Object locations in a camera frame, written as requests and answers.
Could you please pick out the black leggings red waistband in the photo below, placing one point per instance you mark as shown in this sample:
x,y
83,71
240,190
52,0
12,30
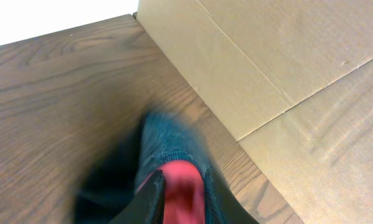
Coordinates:
x,y
160,142

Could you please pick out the brown cardboard box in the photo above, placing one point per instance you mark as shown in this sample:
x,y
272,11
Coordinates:
x,y
292,81

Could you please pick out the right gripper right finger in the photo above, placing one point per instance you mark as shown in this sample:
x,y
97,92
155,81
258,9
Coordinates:
x,y
221,206

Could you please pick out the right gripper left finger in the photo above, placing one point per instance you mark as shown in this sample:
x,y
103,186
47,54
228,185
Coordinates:
x,y
147,207

